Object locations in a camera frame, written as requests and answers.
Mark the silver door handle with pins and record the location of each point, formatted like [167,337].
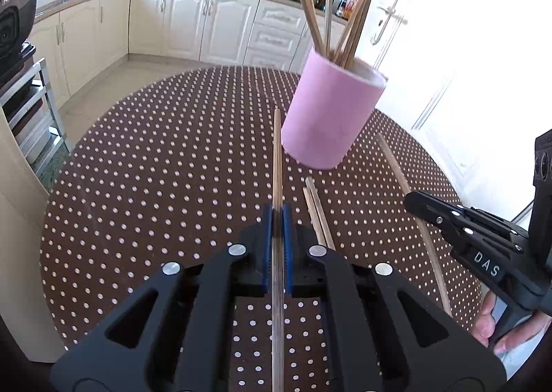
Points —
[390,21]

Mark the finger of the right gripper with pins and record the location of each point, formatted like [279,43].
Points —
[448,219]

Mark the red label bottle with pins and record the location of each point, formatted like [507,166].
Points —
[349,9]

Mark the wooden chopstick ten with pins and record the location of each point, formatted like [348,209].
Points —
[328,240]

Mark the wooden chopstick six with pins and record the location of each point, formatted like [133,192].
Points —
[425,233]

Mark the dark sauce bottle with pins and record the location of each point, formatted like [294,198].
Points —
[341,7]

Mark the white panel door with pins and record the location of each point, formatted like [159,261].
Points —
[471,81]

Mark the pink cylindrical cup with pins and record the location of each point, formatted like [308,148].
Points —
[330,106]

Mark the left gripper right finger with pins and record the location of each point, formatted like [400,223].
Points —
[381,332]

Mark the black air fryer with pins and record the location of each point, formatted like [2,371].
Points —
[17,20]

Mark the wooden chopstick eight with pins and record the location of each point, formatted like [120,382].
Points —
[328,27]

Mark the brown polka dot tablecloth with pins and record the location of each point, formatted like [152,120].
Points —
[175,171]

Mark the wooden chopstick two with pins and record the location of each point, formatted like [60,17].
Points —
[348,28]

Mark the wooden chopstick seven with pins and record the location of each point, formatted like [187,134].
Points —
[314,217]

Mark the metal shelf rack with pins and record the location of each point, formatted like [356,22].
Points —
[28,103]

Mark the wooden chopstick nine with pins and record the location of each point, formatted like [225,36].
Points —
[349,51]

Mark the cream lower cabinets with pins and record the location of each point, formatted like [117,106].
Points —
[79,39]

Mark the wooden chopstick four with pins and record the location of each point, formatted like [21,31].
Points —
[347,44]

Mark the wooden chopstick five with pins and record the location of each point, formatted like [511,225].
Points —
[277,259]

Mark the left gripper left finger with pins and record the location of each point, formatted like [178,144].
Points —
[174,332]

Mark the wooden chopstick three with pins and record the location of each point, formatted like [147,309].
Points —
[313,25]

